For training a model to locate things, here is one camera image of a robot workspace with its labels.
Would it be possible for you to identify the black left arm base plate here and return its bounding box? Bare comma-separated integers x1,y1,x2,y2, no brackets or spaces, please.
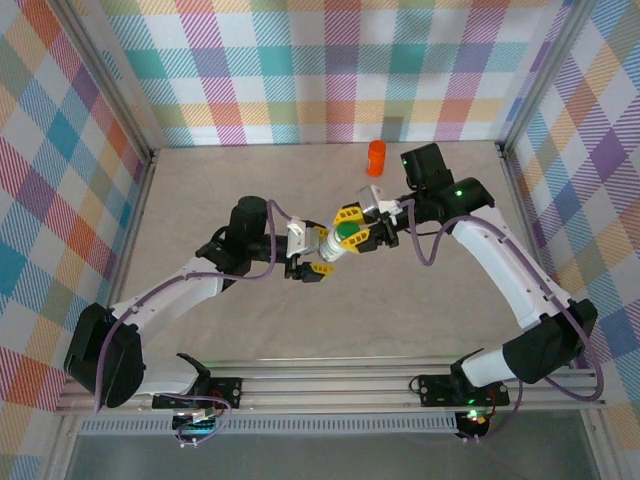
202,377,245,409

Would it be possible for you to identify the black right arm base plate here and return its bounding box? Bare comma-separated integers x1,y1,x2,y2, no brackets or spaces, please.
417,374,511,407

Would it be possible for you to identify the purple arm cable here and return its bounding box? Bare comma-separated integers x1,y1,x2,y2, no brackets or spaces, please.
93,199,296,415
397,198,606,444

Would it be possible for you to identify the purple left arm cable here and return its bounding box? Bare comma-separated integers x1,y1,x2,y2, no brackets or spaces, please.
93,199,296,415

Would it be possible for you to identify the orange pill bottle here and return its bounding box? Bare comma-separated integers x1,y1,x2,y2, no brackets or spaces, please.
367,149,389,177

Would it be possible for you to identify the thin purple base cable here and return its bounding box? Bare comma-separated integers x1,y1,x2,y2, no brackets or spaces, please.
173,399,233,449

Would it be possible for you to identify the white pill bottle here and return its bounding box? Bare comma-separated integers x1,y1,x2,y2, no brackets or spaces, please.
318,238,346,264

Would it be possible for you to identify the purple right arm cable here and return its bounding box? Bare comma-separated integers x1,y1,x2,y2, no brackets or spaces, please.
397,198,606,444

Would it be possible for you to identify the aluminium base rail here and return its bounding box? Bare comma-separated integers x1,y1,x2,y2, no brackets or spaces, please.
54,355,609,416

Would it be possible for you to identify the aluminium frame post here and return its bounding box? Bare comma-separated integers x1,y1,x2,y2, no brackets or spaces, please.
49,0,161,161
494,0,596,151

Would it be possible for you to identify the small circuit board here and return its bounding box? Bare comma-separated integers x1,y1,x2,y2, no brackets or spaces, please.
457,408,490,440
172,408,224,436

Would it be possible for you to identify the aluminium side rail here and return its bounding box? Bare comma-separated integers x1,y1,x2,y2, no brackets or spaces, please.
92,147,162,351
494,142,574,361

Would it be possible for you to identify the grey slotted cable duct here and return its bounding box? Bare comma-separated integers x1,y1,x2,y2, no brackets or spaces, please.
77,413,461,437

